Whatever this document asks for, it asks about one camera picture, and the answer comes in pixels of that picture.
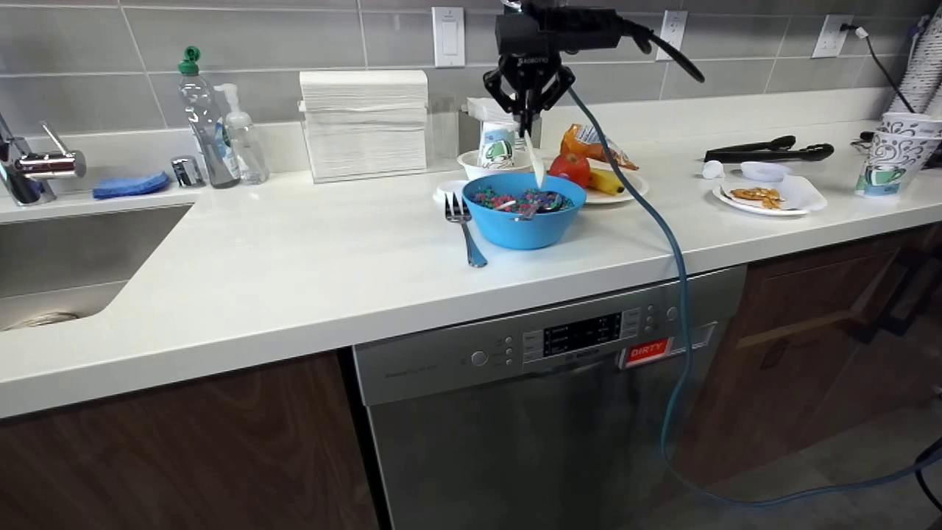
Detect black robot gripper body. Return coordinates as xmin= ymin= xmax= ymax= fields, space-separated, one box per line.
xmin=496 ymin=5 xmax=562 ymax=78

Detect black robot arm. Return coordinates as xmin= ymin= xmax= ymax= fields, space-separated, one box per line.
xmin=484 ymin=0 xmax=704 ymax=133

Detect small white patterned cup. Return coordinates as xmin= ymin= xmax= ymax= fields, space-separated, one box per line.
xmin=478 ymin=119 xmax=520 ymax=164

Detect white saucer under cup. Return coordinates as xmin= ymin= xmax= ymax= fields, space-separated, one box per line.
xmin=456 ymin=149 xmax=533 ymax=180

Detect colourful candies in bowl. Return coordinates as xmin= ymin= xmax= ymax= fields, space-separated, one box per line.
xmin=478 ymin=187 xmax=565 ymax=218

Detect blue plastic bowl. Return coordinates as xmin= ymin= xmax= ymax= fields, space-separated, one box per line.
xmin=462 ymin=171 xmax=586 ymax=250

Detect large patterned paper cup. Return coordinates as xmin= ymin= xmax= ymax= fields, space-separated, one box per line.
xmin=857 ymin=112 xmax=942 ymax=196

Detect white tissue box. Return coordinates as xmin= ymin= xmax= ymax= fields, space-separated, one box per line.
xmin=462 ymin=97 xmax=512 ymax=122

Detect red tomato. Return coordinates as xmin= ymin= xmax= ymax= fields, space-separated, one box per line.
xmin=552 ymin=153 xmax=593 ymax=187

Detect yellow banana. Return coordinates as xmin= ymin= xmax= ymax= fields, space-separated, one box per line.
xmin=593 ymin=171 xmax=624 ymax=196

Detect right white outlet plate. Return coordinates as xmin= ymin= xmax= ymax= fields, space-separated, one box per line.
xmin=659 ymin=11 xmax=686 ymax=49

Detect white plate with fruit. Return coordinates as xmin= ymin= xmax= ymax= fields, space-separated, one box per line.
xmin=586 ymin=183 xmax=634 ymax=205

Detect white paper towel stack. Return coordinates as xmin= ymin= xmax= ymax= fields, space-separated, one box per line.
xmin=302 ymin=71 xmax=430 ymax=183

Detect black tongs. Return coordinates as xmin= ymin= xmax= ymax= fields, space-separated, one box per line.
xmin=706 ymin=136 xmax=836 ymax=161

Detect white plate with snacks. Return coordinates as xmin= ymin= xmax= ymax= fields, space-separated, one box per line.
xmin=712 ymin=161 xmax=829 ymax=218

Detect clear pump soap bottle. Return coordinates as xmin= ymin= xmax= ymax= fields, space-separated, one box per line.
xmin=219 ymin=83 xmax=268 ymax=184

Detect clear dish soap bottle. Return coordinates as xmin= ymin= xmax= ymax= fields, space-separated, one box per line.
xmin=178 ymin=46 xmax=235 ymax=187

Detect small metal sink stopper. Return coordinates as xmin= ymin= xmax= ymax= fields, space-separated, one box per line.
xmin=172 ymin=156 xmax=203 ymax=187

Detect stainless steel dishwasher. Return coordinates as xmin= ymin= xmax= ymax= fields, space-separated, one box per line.
xmin=353 ymin=268 xmax=746 ymax=530

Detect blue sponge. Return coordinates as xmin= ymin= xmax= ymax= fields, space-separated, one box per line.
xmin=93 ymin=171 xmax=172 ymax=200

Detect chrome kitchen faucet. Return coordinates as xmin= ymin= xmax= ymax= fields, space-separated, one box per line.
xmin=0 ymin=114 xmax=87 ymax=205

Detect kitchen sink basin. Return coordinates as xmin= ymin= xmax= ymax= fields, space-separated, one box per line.
xmin=0 ymin=205 xmax=187 ymax=331

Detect white light switch plate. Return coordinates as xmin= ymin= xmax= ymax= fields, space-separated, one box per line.
xmin=430 ymin=5 xmax=467 ymax=66

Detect blue handled metal fork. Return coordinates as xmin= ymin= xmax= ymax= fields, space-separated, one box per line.
xmin=444 ymin=195 xmax=489 ymax=268

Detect far right wall outlet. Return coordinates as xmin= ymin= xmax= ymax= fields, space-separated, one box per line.
xmin=812 ymin=15 xmax=854 ymax=58

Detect blue power cable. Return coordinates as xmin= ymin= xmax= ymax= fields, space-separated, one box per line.
xmin=565 ymin=84 xmax=942 ymax=511

